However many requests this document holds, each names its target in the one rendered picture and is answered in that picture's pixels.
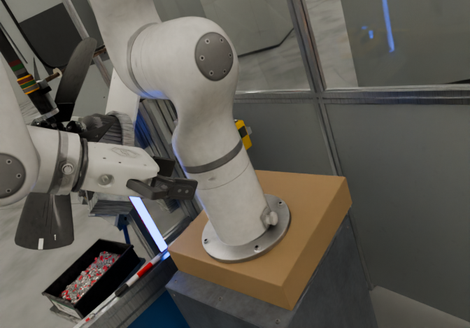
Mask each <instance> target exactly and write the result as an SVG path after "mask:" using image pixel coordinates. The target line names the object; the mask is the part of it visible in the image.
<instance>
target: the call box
mask: <svg viewBox="0 0 470 328"><path fill-rule="evenodd" d="M235 124H236V127H237V129H240V128H241V127H242V126H245V124H244V122H243V121H242V120H238V122H237V123H235ZM245 129H246V128H245ZM246 131H247V129H246ZM242 141H243V144H244V146H245V149H246V150H247V149H248V148H249V147H251V146H252V143H251V141H250V137H249V135H248V132H247V135H246V136H245V137H243V138H242Z"/></svg>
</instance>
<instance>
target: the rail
mask: <svg viewBox="0 0 470 328"><path fill-rule="evenodd" d="M177 238H178V237H177ZM177 238H176V239H177ZM176 239H175V240H176ZM175 240H174V241H175ZM174 241H173V242H174ZM173 242H171V243H170V244H169V245H168V248H169V247H170V246H171V245H172V244H173ZM168 248H167V249H168ZM167 249H166V250H165V251H164V252H163V253H159V254H158V255H159V256H160V257H161V259H160V260H159V261H158V262H157V263H156V264H155V265H154V266H153V267H152V268H150V269H149V270H148V271H147V272H146V273H144V274H143V275H142V276H141V277H140V278H139V279H138V280H137V281H136V282H135V283H134V284H132V285H131V286H130V287H129V288H128V289H127V290H126V291H124V292H123V293H122V294H121V295H120V296H119V297H116V295H115V292H116V291H117V290H118V289H119V288H120V287H119V288H118V289H117V290H116V291H115V292H114V293H112V295H110V296H109V297H108V298H107V299H106V300H105V301H103V302H102V303H101V304H100V305H98V306H97V307H96V308H95V309H94V310H93V311H92V312H91V313H90V314H92V313H95V314H96V317H94V319H90V320H88V321H87V322H86V321H85V320H86V319H87V318H88V317H89V316H90V314H88V315H87V316H86V317H85V318H84V319H82V320H81V321H80V322H79V323H78V324H77V325H76V326H75V327H73V328H127V327H128V326H129V325H130V324H131V323H132V322H133V321H135V319H136V318H137V317H138V316H139V315H140V314H141V313H142V312H143V311H144V310H145V309H147V308H148V307H149V306H150V305H151V304H152V303H153V302H154V301H155V300H156V299H157V298H158V297H160V296H161V295H162V294H163V293H164V292H165V291H166V288H165V285H166V284H167V283H168V282H169V281H170V280H171V279H172V278H173V277H174V276H175V274H176V273H177V272H178V271H179V270H178V268H177V266H176V265H175V263H174V261H173V260H172V258H171V256H170V254H169V252H168V250H167ZM134 275H136V274H134ZM132 277H133V276H132ZM132 277H131V278H132ZM131 278H130V279H131Z"/></svg>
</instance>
